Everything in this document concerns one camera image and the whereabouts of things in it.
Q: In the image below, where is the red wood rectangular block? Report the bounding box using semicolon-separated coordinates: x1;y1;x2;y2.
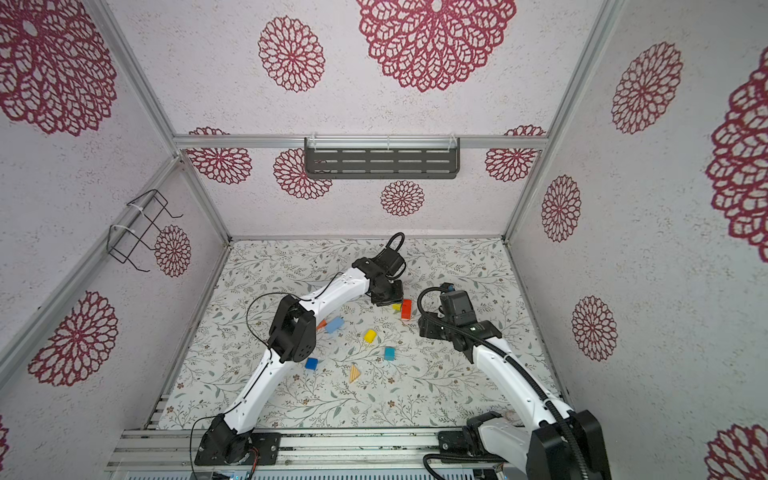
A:
401;299;412;320

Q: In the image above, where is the light blue wood block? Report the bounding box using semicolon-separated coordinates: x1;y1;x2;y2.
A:
325;317;344;334

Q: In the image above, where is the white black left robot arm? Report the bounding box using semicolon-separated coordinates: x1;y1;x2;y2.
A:
190;246;406;468

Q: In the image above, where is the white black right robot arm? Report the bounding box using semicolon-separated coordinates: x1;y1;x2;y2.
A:
418;283;612;479

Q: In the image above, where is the natural wood triangle block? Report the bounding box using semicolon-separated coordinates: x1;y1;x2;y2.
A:
349;365;361;383

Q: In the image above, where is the dark grey wall shelf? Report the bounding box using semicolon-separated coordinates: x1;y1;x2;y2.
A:
304;137;461;180

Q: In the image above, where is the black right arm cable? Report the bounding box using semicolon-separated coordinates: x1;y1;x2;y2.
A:
416;283;595;480

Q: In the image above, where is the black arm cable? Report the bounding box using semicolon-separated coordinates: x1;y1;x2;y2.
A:
189;232;407;480
416;283;595;480

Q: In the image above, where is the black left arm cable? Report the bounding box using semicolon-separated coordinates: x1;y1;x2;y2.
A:
189;232;407;480

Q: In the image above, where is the black wire wall rack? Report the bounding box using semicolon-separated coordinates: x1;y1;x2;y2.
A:
105;189;183;273

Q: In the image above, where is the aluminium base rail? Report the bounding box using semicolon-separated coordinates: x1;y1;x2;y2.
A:
104;427;464;473

